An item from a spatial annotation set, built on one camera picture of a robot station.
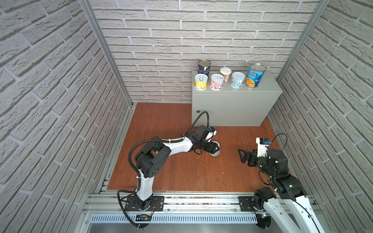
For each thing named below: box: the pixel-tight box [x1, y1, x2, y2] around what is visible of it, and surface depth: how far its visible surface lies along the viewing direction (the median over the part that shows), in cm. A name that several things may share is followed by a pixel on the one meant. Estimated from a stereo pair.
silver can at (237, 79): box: [230, 71, 246, 89], surface depth 81 cm
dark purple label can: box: [197, 59, 212, 81], surface depth 81 cm
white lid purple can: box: [209, 73, 225, 91], surface depth 79 cm
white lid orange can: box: [219, 66, 232, 84], surface depth 82 cm
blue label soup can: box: [244, 63, 267, 88], surface depth 79 cm
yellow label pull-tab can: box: [194, 73, 209, 91], surface depth 79 cm
